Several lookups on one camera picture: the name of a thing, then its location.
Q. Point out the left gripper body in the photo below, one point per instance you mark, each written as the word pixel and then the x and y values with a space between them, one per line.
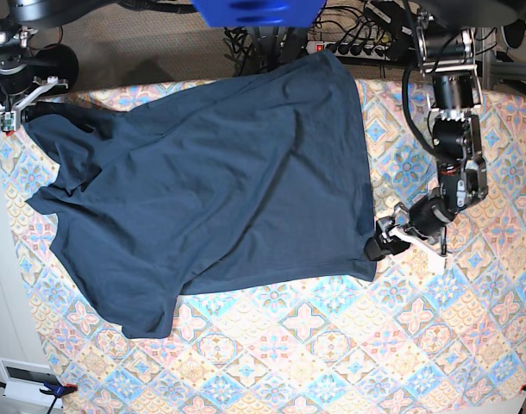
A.
pixel 424 226

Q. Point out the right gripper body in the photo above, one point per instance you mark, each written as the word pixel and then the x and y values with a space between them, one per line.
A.
pixel 19 89

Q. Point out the dark navy t-shirt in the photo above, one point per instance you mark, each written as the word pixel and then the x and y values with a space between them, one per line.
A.
pixel 237 183

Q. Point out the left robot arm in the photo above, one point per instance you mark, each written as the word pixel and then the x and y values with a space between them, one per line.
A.
pixel 448 57

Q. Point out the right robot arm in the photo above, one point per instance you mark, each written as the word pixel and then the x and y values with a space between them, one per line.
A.
pixel 15 47

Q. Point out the black round stool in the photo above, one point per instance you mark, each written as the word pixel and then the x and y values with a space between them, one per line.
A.
pixel 59 61

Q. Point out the patterned tile tablecloth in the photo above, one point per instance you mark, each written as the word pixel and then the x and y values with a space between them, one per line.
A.
pixel 411 341

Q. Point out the white power strip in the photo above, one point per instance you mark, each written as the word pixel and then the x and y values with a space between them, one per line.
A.
pixel 348 50

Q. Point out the black round base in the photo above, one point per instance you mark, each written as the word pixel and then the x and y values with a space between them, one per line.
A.
pixel 513 34

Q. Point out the blue clamp lower left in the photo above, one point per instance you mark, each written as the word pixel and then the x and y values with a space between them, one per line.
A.
pixel 51 390

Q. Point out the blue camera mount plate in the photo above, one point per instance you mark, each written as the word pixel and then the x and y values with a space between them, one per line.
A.
pixel 259 13

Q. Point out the white wall outlet box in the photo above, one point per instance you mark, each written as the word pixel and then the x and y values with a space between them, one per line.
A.
pixel 25 372

